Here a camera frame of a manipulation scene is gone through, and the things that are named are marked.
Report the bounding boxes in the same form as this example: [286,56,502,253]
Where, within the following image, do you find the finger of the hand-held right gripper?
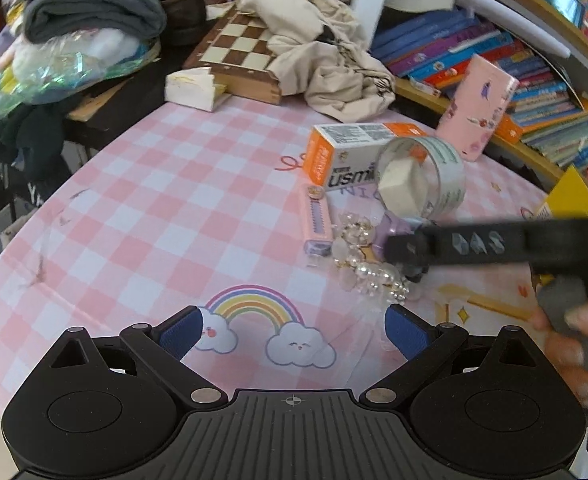
[385,227,431,281]

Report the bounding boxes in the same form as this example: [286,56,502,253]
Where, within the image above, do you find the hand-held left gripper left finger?
[49,305,229,411]

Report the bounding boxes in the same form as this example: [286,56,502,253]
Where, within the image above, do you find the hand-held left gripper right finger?
[359,304,554,409]

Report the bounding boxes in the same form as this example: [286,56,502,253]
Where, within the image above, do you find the small purple bottle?
[379,212,425,281]

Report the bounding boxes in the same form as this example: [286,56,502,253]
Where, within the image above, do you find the pearl hair accessory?
[331,210,412,306]

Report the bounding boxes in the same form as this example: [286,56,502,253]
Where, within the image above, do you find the beige faceted sponge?
[378,157,432,213]

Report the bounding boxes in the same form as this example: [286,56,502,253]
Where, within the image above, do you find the clear tape roll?
[376,135,467,221]

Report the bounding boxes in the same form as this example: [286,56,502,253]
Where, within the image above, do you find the yellow cardboard box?
[531,164,588,221]

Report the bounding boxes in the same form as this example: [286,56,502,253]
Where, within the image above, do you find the orange white toothpaste box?
[301,122,427,195]

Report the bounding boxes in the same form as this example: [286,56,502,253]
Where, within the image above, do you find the small orange white box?
[494,115,524,143]

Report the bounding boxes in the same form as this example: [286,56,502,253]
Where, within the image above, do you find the pink checkered tablecloth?
[0,92,588,421]

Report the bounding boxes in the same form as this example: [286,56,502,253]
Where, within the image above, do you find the pink sticker canister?
[435,54,519,162]

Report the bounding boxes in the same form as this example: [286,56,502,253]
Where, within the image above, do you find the row of colourful books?
[371,7,588,186]

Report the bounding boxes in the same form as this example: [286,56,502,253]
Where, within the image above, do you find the beige cloth bag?
[234,0,397,123]

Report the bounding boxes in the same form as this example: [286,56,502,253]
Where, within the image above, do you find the white light bar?
[456,0,572,58]

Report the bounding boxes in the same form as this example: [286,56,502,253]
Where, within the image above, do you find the white tissue box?
[165,66,232,112]

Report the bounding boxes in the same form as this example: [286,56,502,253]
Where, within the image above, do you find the wooden chessboard box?
[183,4,285,106]

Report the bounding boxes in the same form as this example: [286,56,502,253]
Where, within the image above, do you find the iridescent plastic bag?
[0,30,162,131]

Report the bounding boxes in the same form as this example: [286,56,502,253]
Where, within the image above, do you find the black bag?
[161,0,209,46]

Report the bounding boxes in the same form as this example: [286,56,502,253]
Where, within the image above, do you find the grey folded clothing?
[24,0,167,43]

